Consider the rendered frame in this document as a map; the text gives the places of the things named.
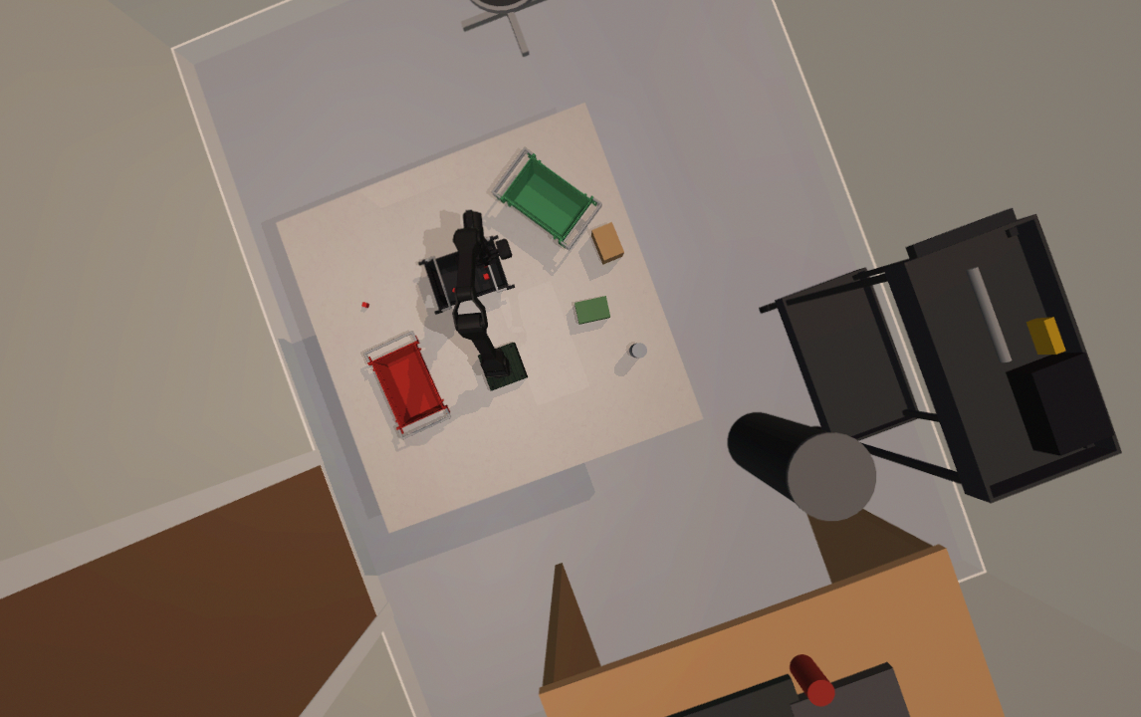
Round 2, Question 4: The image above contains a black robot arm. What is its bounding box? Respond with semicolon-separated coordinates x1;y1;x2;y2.
452;210;512;378

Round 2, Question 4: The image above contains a small green block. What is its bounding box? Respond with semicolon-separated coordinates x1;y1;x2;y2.
574;296;610;325

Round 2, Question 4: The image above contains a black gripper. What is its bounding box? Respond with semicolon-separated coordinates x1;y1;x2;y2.
454;237;512;269

